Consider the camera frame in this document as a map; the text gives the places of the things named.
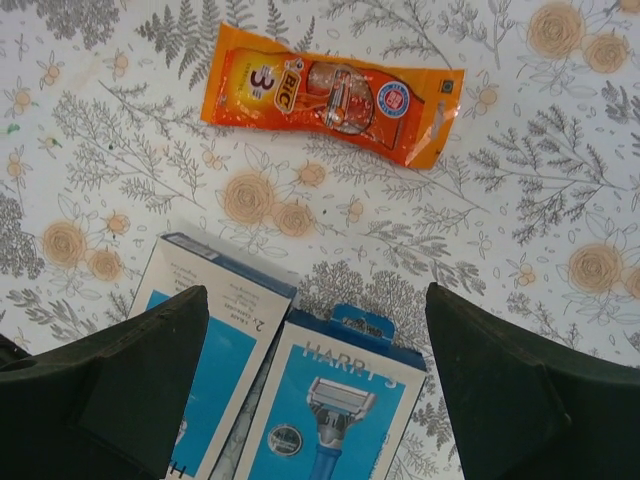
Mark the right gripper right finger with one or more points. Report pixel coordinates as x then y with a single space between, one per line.
524 407

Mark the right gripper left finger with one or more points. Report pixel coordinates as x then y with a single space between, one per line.
106 406

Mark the orange BIC razor pack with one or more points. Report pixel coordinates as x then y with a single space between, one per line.
402 114

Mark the blue Harry's razor box left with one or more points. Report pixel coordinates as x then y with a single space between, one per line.
246 307

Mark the blue harry's razor box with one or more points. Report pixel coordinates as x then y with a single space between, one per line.
246 307
336 401

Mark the blue Harry's razor box right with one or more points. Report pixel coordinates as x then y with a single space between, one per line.
336 401

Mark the floral table mat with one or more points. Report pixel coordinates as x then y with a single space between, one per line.
536 170

